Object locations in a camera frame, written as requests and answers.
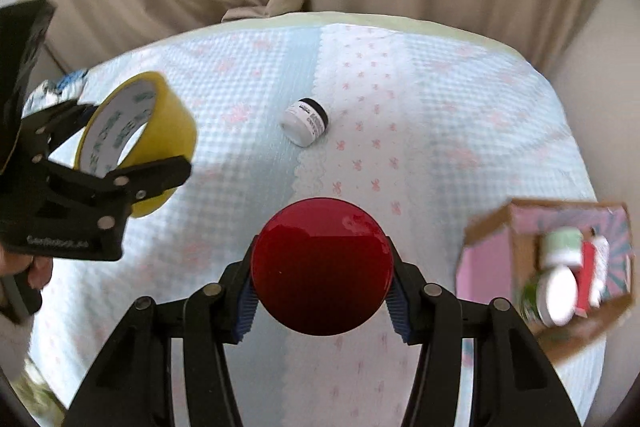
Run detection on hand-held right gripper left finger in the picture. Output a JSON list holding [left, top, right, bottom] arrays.
[[64, 246, 262, 427]]

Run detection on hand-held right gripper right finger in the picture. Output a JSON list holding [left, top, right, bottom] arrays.
[[384, 237, 582, 427]]

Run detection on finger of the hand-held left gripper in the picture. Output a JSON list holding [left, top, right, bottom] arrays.
[[49, 155, 193, 229], [23, 101, 102, 164]]

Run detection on yellow tape roll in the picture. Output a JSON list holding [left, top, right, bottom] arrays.
[[73, 71, 198, 219]]

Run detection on red round jar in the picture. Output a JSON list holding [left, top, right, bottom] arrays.
[[251, 198, 394, 337]]

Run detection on pink cardboard box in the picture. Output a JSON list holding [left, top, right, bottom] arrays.
[[454, 200, 634, 366]]

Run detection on white jar pale green lid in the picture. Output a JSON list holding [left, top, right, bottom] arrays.
[[539, 228, 587, 269]]

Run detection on red rectangular box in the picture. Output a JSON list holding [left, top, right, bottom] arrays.
[[574, 239, 597, 314]]

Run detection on white patterned bottle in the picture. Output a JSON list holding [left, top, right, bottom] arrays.
[[589, 234, 612, 309]]

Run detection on person's left forearm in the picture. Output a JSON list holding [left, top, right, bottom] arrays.
[[0, 304, 35, 375]]

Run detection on person's left hand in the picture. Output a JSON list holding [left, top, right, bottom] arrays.
[[27, 256, 54, 290]]

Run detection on crumpled pale blue cloth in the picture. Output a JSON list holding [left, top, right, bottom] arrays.
[[22, 69, 92, 114]]

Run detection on white jar black lid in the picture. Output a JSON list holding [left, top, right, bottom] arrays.
[[279, 98, 331, 149]]

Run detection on printed blue pink blanket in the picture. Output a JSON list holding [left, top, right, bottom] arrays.
[[22, 23, 608, 427]]

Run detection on green patterned cloth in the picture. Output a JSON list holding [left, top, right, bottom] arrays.
[[9, 357, 68, 427]]

